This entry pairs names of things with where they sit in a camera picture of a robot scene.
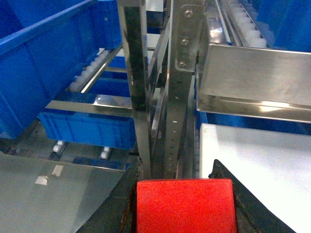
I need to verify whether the steel shelf upright post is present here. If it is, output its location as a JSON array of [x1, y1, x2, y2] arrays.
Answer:
[[163, 0, 207, 179]]

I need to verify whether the large blue bin upper right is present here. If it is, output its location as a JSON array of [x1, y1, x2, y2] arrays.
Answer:
[[252, 0, 311, 52]]

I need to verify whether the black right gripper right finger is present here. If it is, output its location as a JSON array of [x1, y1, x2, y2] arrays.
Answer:
[[208, 159, 294, 233]]

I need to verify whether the stainless steel front shelf rail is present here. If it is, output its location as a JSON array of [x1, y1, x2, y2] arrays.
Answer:
[[197, 43, 311, 123]]

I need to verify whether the small blue crate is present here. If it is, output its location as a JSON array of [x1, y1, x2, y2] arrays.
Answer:
[[38, 110, 136, 150]]

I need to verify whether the steel slanted tray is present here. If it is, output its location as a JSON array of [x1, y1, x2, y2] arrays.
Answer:
[[0, 155, 124, 233]]

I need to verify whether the large blue bin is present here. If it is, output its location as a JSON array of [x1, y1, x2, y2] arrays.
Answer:
[[252, 0, 311, 52], [0, 0, 122, 139]]

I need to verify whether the large blue bin upper left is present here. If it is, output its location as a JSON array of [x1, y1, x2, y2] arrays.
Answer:
[[0, 0, 122, 139]]

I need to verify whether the red magnetic block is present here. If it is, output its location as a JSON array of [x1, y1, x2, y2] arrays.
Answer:
[[137, 179, 238, 233]]

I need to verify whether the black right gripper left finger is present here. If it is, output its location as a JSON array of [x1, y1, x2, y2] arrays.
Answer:
[[77, 155, 142, 233]]

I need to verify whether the white roller track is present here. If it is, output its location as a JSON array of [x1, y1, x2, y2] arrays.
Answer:
[[221, 0, 267, 49]]

